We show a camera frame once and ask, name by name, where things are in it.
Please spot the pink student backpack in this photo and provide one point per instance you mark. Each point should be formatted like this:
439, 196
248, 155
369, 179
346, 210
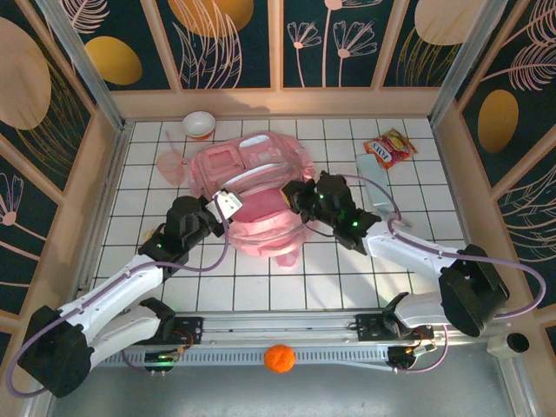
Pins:
260, 243

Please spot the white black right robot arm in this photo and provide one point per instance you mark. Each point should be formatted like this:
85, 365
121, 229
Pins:
412, 254

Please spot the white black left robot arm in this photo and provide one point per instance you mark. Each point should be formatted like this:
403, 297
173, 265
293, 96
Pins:
117, 286

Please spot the translucent pink plastic cup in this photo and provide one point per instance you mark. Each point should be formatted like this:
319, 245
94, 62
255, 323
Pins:
171, 167

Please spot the red snack packet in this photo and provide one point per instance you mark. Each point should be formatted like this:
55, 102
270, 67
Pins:
391, 148

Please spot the orange white bowl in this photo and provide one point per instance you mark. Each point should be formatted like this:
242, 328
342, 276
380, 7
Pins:
199, 123

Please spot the left controller board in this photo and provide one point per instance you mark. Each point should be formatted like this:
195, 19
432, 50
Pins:
163, 358

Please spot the controller board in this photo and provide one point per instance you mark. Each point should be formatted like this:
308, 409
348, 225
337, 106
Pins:
163, 358
408, 354

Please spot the orange ball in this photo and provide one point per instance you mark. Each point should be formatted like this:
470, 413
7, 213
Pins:
279, 358

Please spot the right controller board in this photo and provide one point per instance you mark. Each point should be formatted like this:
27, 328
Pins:
408, 354

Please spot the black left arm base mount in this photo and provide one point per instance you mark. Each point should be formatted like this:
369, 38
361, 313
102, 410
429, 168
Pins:
187, 330

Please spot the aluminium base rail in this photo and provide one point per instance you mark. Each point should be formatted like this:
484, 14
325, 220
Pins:
278, 323

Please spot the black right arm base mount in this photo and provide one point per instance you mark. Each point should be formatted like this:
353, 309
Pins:
373, 328

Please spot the aluminium frame post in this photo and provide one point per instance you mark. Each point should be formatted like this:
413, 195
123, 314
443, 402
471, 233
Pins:
84, 65
468, 65

